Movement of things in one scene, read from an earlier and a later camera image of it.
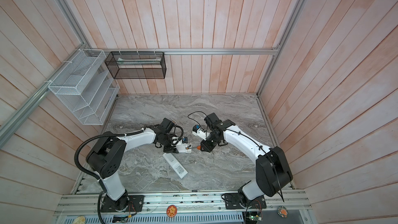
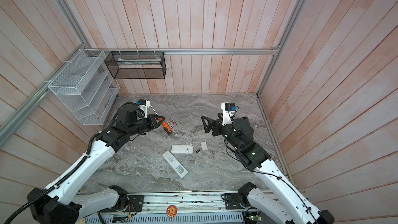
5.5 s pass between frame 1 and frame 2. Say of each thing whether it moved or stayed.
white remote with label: stayed
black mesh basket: stayed
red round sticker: stayed
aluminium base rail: stayed
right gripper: moved
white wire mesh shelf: stayed
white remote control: stayed
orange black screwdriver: moved
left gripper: moved
